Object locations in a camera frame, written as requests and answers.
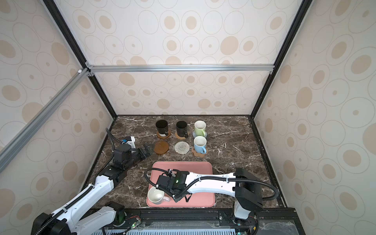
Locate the brown wooden coaster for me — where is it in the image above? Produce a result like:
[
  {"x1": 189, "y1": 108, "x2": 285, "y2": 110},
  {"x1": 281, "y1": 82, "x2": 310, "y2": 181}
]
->
[
  {"x1": 153, "y1": 141, "x2": 169, "y2": 155},
  {"x1": 157, "y1": 131, "x2": 171, "y2": 140}
]

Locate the white mug pink handle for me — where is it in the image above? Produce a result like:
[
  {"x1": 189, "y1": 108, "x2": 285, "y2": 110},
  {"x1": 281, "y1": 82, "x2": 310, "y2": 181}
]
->
[{"x1": 147, "y1": 187, "x2": 170, "y2": 205}]

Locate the black mug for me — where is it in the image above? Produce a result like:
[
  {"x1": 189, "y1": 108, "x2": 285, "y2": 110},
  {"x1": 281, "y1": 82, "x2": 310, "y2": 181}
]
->
[
  {"x1": 176, "y1": 120, "x2": 189, "y2": 138},
  {"x1": 156, "y1": 119, "x2": 169, "y2": 135}
]

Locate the woven rattan coaster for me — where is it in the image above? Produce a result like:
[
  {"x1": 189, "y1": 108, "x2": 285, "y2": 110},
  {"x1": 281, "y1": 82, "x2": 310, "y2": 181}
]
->
[{"x1": 175, "y1": 132, "x2": 186, "y2": 140}]

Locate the multicolour woven coaster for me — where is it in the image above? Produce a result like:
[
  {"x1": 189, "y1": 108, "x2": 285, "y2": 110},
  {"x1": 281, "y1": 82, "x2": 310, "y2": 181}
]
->
[{"x1": 174, "y1": 142, "x2": 190, "y2": 155}]

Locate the cork paw coaster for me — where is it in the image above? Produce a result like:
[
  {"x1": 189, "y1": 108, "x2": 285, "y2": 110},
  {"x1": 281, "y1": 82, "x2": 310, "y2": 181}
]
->
[{"x1": 192, "y1": 148, "x2": 207, "y2": 158}]

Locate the white mug blue handle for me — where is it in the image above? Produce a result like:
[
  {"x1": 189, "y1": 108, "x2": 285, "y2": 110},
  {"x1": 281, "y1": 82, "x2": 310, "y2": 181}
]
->
[{"x1": 194, "y1": 136, "x2": 207, "y2": 154}]

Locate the green mug white inside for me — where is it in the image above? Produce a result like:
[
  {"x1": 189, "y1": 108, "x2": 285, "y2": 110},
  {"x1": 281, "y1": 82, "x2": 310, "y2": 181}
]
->
[{"x1": 194, "y1": 120, "x2": 207, "y2": 137}]

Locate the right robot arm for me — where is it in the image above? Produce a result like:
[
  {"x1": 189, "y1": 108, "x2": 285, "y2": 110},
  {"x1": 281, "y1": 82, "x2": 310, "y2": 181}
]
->
[{"x1": 144, "y1": 167, "x2": 279, "y2": 220}]

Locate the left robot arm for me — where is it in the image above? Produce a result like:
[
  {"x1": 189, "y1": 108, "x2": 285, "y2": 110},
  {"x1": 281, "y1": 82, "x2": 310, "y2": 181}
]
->
[{"x1": 31, "y1": 131, "x2": 154, "y2": 235}]

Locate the pink plastic tray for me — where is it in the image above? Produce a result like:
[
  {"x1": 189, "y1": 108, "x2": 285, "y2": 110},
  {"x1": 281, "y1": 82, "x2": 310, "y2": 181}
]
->
[{"x1": 146, "y1": 162, "x2": 215, "y2": 208}]

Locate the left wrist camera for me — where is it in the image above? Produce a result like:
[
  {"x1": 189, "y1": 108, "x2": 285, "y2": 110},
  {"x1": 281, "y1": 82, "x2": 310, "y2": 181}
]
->
[{"x1": 122, "y1": 136, "x2": 136, "y2": 148}]

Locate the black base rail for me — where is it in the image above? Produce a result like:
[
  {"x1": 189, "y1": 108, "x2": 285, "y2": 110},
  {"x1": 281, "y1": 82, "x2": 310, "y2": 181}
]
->
[{"x1": 91, "y1": 208, "x2": 305, "y2": 235}]

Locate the horizontal aluminium frame bar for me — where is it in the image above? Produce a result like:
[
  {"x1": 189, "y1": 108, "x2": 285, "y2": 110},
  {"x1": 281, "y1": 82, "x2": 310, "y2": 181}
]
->
[{"x1": 89, "y1": 64, "x2": 274, "y2": 72}]

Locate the left aluminium frame bar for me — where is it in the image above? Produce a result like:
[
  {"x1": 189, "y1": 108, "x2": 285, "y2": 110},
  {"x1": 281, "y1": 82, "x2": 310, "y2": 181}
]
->
[{"x1": 1, "y1": 68, "x2": 89, "y2": 171}]

